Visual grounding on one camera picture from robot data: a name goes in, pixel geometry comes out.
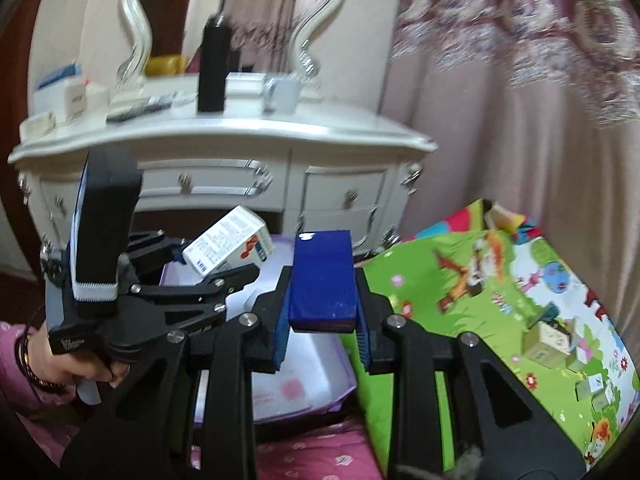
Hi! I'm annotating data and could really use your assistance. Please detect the dark beaded bracelet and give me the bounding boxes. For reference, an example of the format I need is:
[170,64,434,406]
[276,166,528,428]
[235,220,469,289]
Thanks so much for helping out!
[14,332,66,395]

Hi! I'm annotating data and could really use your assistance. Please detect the blue packet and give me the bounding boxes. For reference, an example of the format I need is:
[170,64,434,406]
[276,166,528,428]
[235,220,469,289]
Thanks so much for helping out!
[37,61,83,88]

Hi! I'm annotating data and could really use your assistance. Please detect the yellow container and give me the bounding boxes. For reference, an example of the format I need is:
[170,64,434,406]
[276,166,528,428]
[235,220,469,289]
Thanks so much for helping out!
[145,53,188,78]

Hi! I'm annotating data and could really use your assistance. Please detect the person's left forearm pink sleeve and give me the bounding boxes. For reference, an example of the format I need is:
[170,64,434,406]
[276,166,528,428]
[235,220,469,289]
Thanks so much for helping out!
[0,320,96,461]

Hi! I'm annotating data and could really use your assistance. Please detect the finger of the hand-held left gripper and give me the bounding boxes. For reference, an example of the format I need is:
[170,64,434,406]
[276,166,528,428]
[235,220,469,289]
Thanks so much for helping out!
[139,264,262,309]
[127,229,190,277]

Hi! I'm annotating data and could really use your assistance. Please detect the silver framed mirror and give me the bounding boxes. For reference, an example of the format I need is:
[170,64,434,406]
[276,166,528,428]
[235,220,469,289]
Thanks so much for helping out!
[117,0,351,91]

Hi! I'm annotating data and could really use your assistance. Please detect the person's left hand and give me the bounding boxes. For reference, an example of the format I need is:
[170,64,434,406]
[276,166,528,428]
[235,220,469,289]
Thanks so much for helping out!
[34,331,132,390]

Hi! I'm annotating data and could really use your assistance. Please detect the deep blue box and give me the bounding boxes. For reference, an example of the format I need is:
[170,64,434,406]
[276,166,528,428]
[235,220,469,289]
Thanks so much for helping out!
[289,230,360,333]

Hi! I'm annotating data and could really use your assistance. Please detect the beige pink curtain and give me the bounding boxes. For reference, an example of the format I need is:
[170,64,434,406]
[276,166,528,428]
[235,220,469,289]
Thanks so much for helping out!
[380,0,640,281]

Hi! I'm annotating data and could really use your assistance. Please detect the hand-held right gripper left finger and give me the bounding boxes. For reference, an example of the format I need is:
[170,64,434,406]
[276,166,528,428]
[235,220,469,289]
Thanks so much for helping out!
[65,265,296,480]

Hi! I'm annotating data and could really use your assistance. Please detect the white cube box gold emblem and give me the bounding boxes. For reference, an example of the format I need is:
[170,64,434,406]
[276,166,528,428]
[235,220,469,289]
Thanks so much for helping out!
[522,321,573,367]

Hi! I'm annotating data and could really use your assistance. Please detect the tall black bottle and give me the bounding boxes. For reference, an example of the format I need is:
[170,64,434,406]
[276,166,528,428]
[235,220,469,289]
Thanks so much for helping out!
[196,15,233,113]

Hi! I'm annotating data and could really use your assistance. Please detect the white flat tray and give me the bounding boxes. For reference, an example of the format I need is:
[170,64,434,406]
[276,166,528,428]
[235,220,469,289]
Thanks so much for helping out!
[19,110,57,142]

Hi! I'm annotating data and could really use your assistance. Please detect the purple storage box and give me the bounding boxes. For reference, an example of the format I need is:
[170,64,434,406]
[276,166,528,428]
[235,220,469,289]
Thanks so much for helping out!
[160,237,356,428]

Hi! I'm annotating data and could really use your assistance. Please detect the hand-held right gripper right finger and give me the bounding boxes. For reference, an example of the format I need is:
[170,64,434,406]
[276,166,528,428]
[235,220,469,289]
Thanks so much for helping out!
[354,267,587,480]

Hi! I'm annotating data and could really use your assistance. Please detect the long white box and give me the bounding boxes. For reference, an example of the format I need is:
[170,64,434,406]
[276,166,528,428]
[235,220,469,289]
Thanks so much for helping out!
[576,374,617,411]

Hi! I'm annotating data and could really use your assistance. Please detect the white upright box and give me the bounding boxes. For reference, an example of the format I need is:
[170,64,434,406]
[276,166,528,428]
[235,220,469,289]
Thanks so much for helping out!
[62,79,90,123]

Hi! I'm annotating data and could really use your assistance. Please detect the white dressing table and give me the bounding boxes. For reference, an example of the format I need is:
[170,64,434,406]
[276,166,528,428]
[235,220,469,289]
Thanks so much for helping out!
[7,72,438,261]

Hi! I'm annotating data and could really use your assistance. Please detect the white mug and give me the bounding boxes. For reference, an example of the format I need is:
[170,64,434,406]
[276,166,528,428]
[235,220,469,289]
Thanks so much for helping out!
[262,74,304,114]

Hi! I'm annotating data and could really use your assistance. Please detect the white box blue red print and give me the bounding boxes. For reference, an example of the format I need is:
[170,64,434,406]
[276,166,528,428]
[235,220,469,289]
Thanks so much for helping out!
[181,205,274,277]

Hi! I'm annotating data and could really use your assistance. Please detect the pink floral bedsheet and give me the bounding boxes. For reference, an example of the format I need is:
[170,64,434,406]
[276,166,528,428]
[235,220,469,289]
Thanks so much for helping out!
[190,420,386,480]

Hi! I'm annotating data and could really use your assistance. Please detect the cartoon printed green blanket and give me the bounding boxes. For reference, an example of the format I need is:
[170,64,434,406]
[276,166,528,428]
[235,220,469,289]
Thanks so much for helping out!
[340,197,640,471]

